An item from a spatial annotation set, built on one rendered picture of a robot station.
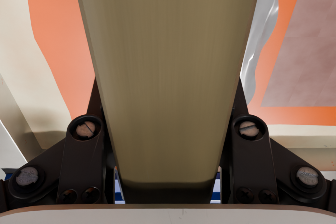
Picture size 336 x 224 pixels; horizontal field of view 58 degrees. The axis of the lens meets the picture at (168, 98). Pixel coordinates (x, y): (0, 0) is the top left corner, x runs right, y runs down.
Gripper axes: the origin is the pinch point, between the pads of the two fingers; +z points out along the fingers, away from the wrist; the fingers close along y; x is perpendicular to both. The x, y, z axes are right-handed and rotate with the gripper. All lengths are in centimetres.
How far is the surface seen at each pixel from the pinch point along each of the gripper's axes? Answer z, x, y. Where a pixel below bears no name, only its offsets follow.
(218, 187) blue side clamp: 9.7, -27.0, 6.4
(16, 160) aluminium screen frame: 10.6, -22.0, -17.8
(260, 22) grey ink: 13.6, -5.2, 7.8
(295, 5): 14.1, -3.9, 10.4
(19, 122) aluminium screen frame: 12.8, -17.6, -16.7
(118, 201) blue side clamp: 8.7, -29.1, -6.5
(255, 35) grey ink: 13.6, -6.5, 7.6
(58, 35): 14.0, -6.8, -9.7
